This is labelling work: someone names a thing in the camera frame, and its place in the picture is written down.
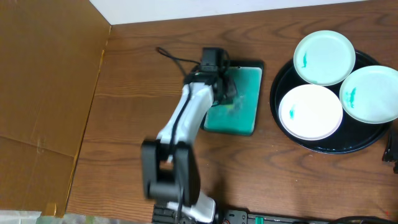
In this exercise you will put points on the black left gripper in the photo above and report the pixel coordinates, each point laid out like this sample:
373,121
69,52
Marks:
229,90

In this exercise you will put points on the mint green plate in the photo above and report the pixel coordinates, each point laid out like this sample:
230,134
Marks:
369,94
324,58

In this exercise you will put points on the white plate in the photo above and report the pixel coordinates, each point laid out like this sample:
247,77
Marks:
310,112

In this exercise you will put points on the green yellow sponge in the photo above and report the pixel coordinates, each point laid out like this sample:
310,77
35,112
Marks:
233,103

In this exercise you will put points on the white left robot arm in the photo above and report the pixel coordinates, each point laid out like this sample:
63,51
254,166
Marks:
169,169

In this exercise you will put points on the black rectangular water tray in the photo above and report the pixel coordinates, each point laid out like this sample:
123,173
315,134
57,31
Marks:
247,75

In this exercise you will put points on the round black tray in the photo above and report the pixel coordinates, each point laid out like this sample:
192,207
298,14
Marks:
351,136

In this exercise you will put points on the brown cardboard panel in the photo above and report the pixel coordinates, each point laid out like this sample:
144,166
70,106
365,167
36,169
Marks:
51,55

